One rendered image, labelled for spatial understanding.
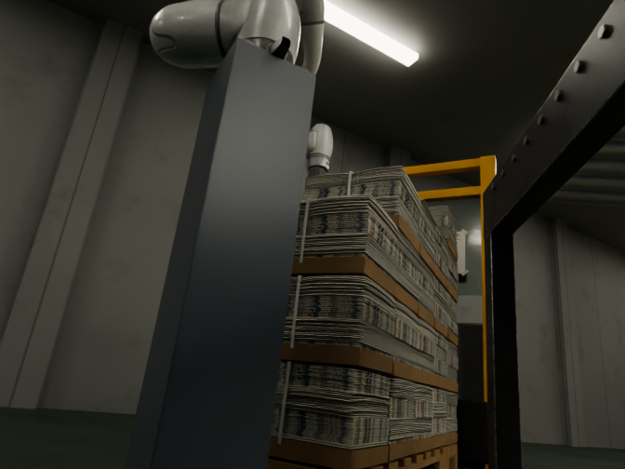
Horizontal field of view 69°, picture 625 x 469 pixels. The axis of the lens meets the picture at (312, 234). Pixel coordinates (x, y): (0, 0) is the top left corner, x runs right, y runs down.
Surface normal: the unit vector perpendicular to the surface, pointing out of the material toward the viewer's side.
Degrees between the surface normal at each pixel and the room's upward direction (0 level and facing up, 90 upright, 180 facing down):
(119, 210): 90
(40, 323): 90
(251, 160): 90
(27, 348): 90
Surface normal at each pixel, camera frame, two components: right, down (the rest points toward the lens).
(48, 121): 0.51, -0.23
